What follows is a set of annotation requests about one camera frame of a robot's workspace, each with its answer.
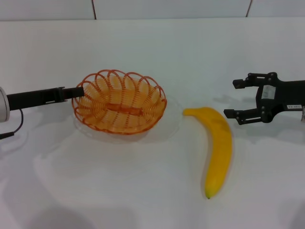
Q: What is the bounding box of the orange wire basket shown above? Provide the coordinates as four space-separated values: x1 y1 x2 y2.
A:
71 69 168 135

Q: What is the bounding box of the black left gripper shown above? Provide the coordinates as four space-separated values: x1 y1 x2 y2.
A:
6 86 86 112

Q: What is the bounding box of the yellow banana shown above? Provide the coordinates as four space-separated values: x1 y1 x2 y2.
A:
183 106 233 200

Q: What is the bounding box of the dark left wrist cable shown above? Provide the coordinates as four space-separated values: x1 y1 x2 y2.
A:
0 108 24 140

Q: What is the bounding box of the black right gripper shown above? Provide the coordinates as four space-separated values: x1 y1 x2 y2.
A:
224 71 305 126

